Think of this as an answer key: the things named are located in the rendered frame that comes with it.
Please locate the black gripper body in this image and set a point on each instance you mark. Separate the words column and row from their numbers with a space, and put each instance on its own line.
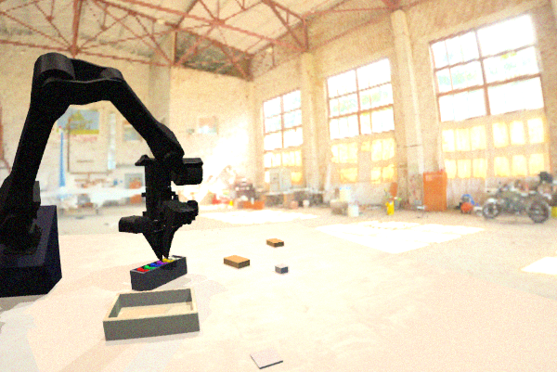
column 136, row 224

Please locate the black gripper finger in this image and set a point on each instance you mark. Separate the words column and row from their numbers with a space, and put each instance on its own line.
column 167, row 238
column 155, row 241

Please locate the shallow beige square tray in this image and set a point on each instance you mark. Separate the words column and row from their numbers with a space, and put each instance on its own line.
column 134, row 315

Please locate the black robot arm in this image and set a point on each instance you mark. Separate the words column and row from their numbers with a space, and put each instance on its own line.
column 58, row 82

